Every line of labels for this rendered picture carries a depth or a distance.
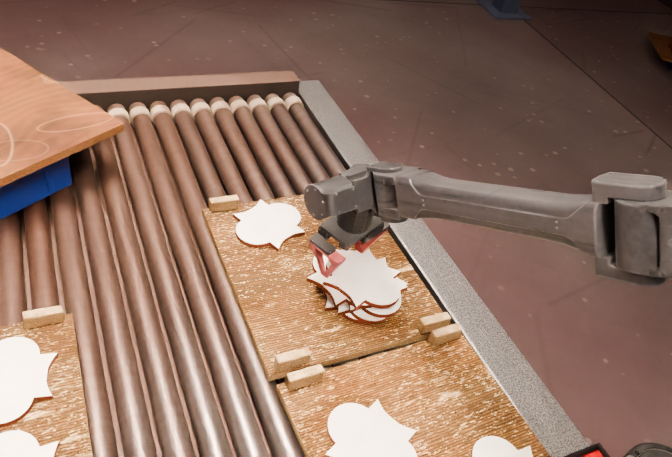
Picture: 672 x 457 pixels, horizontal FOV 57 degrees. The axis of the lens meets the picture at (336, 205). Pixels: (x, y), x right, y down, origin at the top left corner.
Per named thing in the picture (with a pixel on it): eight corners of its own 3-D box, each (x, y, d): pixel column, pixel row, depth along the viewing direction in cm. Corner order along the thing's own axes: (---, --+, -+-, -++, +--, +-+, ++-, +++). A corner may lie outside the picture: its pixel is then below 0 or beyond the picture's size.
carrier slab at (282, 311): (356, 191, 139) (357, 186, 138) (451, 332, 112) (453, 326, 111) (201, 214, 125) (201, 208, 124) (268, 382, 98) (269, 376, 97)
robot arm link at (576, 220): (677, 273, 66) (677, 175, 63) (651, 292, 63) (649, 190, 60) (399, 215, 100) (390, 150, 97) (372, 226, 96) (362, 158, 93)
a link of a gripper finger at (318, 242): (301, 270, 108) (309, 231, 102) (328, 252, 113) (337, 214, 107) (330, 293, 105) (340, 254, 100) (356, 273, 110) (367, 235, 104)
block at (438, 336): (454, 331, 110) (458, 321, 109) (459, 339, 109) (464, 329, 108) (426, 339, 108) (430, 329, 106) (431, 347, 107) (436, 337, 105)
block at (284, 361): (306, 355, 101) (308, 345, 99) (310, 364, 100) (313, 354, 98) (271, 364, 99) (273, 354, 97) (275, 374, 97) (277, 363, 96)
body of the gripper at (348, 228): (317, 232, 104) (324, 199, 100) (355, 208, 111) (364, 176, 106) (346, 254, 102) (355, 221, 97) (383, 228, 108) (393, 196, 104)
